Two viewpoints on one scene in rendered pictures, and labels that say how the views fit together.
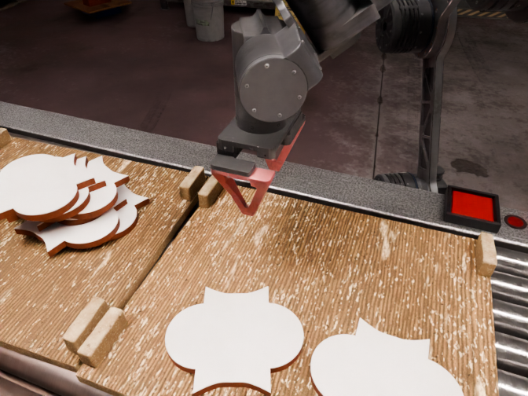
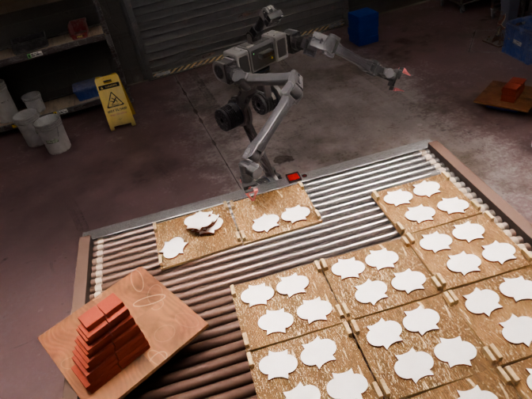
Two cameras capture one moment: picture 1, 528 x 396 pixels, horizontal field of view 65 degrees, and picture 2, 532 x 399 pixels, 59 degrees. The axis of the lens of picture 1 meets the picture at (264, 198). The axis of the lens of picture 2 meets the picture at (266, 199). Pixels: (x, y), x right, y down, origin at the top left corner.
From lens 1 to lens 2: 1.99 m
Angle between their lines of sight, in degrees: 22
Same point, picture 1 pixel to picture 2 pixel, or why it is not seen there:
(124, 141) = (187, 209)
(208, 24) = (58, 140)
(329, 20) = (256, 157)
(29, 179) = (195, 222)
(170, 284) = (244, 224)
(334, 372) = (286, 217)
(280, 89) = (257, 172)
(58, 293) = (223, 238)
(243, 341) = (267, 222)
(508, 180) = (304, 157)
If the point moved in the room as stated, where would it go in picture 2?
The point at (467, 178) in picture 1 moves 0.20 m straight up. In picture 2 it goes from (286, 165) to (283, 147)
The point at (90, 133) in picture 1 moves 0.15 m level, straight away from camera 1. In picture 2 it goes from (172, 213) to (153, 207)
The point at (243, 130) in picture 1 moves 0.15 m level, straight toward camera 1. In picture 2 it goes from (246, 183) to (264, 195)
